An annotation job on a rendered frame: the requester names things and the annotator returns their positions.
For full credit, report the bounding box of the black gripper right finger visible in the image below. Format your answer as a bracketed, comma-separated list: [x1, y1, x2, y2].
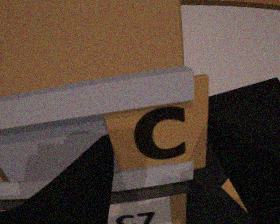
[208, 119, 280, 224]

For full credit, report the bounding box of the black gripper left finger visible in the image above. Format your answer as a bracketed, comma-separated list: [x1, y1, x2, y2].
[0, 135, 113, 224]

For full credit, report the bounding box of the white paper ticket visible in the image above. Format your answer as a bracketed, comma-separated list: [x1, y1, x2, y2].
[108, 196, 172, 224]

